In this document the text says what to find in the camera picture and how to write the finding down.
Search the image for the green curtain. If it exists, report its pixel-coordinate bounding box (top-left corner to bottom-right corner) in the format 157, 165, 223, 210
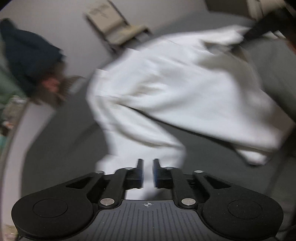
1, 41, 26, 111

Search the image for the white wooden chair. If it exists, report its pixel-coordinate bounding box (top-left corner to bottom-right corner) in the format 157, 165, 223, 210
84, 1, 152, 55

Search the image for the dark teal hanging jacket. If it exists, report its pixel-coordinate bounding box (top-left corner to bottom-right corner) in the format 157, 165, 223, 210
1, 18, 63, 96

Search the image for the pink hanging cloth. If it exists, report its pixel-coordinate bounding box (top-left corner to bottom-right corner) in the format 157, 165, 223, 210
41, 77, 60, 93

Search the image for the white long-sleeve shirt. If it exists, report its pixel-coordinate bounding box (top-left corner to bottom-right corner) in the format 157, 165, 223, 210
86, 25, 295, 200

